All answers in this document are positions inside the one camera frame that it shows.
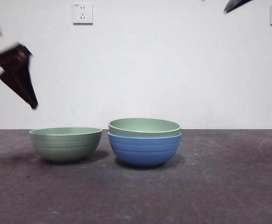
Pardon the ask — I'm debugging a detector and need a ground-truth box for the green ribbed bowl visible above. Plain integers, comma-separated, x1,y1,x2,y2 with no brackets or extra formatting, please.
107,118,182,138
29,127,103,163

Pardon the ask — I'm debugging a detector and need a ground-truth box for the blue ribbed bowl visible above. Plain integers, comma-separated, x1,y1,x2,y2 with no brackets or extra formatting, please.
107,132,182,168

